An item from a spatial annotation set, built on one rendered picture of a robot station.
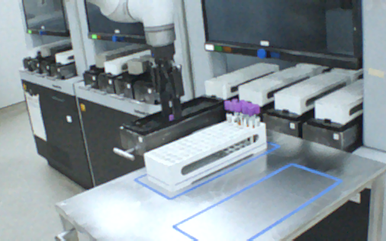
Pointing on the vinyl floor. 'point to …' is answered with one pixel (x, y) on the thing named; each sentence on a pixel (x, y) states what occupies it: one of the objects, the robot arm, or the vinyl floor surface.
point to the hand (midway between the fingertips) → (171, 107)
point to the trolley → (231, 198)
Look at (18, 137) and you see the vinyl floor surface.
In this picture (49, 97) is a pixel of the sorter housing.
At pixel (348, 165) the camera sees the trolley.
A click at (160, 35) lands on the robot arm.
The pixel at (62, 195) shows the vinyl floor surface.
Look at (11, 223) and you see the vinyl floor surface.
